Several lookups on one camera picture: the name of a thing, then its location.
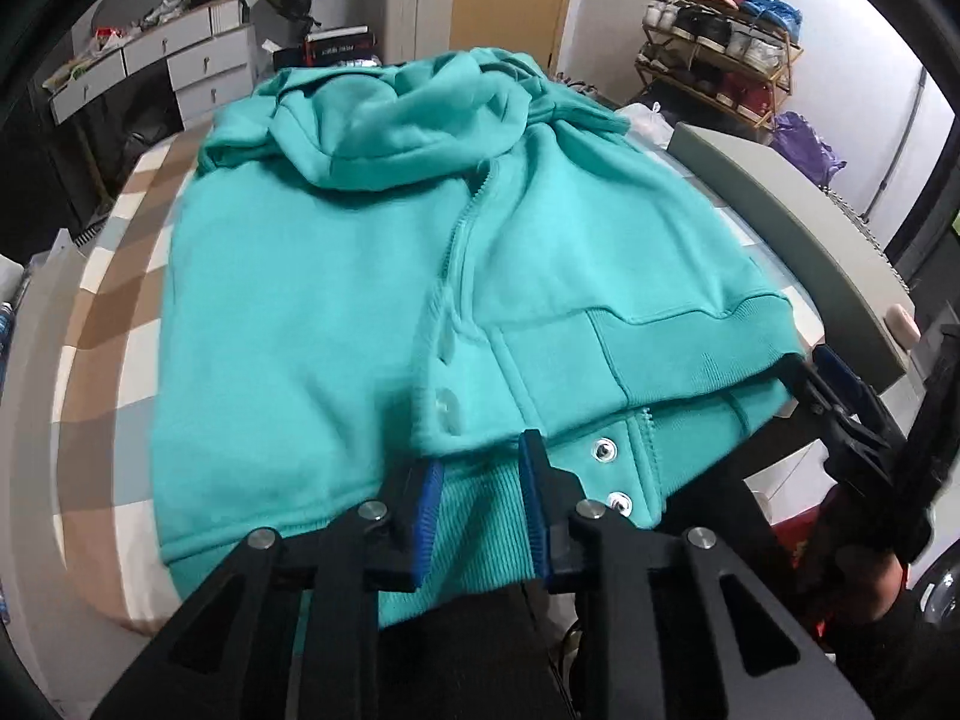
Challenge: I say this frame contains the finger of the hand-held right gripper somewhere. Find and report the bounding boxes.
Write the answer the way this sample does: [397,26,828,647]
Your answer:
[778,355,854,445]
[812,343,902,437]

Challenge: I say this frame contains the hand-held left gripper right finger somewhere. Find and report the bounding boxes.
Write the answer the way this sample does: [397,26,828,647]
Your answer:
[517,427,875,720]

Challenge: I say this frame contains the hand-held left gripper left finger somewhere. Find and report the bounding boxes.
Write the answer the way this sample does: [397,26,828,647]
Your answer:
[90,457,447,720]

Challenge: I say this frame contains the teal fleece jacket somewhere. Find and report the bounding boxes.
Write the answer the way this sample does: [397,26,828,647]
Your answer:
[150,47,809,636]

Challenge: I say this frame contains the person's right hand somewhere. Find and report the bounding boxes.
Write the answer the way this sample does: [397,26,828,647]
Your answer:
[820,550,910,621]

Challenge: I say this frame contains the pink small case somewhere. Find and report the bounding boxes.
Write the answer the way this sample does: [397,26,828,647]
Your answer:
[884,301,923,350]

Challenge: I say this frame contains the person's black pants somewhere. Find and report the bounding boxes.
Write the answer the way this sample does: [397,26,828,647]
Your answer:
[375,465,797,720]

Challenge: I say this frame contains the purple plastic bag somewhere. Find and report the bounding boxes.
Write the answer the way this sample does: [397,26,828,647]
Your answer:
[772,110,848,186]

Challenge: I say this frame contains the wooden shoe rack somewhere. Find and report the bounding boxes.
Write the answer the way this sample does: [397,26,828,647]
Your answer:
[634,13,805,141]

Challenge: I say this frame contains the white plastic bag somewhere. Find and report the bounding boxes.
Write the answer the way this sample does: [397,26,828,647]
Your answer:
[614,100,674,152]

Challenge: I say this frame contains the checkered bed sheet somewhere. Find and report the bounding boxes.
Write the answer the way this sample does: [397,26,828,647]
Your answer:
[52,127,827,640]

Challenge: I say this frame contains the shoe rack with shoes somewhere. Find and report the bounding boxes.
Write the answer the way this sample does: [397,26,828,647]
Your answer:
[641,0,803,119]

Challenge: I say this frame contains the black box with red stripe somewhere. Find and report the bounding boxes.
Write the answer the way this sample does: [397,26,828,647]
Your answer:
[273,24,377,70]

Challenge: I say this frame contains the tan wooden door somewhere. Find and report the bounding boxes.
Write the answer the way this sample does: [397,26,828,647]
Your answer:
[448,0,584,74]

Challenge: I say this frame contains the white drawer desk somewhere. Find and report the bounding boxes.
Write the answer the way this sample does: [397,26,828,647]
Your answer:
[48,0,260,130]

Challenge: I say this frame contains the white suitcase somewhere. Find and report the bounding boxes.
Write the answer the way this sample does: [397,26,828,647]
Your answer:
[370,0,455,65]

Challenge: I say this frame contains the pile of desk clutter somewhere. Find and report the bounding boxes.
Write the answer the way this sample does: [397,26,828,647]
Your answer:
[40,3,190,89]

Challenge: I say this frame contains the grey rounded chair back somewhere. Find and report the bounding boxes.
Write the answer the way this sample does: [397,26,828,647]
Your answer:
[93,0,194,32]

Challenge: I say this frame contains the thin wall pipe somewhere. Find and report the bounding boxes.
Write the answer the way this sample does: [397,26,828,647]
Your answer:
[868,63,929,224]

